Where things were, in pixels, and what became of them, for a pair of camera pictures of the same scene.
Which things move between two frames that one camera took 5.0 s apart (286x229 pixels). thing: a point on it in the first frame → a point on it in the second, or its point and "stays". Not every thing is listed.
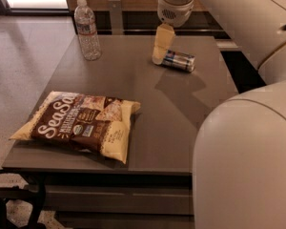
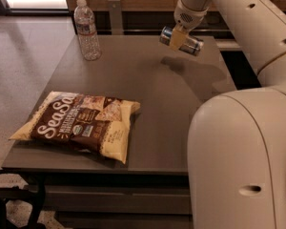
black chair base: x=33 y=192 stays
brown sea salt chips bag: x=96 y=123 stays
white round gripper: x=177 y=13 → x=188 y=18
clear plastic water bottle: x=86 y=20 stays
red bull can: x=182 y=61 → x=191 y=46
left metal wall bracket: x=116 y=17 stays
